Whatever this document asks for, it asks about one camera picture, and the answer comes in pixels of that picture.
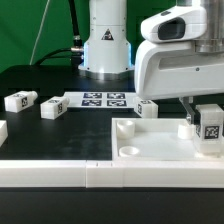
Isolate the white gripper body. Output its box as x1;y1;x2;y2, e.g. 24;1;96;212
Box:
134;41;224;100

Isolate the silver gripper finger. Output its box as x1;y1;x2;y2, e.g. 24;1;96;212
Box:
179;97;195;124

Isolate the white square tabletop part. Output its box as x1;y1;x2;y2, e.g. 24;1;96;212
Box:
111;118;224;161

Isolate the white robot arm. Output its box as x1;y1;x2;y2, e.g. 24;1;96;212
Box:
79;0;224;122

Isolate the white marker tag sheet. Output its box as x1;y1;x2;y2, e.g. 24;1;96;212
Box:
64;92;136;108

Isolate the white left fence piece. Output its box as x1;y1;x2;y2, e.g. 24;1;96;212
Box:
0;120;8;147

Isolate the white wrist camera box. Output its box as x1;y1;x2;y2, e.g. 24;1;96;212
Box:
141;6;207;43

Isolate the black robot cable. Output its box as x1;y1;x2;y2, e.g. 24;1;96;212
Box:
34;0;85;66

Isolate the thin white cord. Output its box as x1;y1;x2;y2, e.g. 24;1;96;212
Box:
29;0;52;66

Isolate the white front fence rail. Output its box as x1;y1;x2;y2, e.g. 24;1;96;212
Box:
0;160;224;188

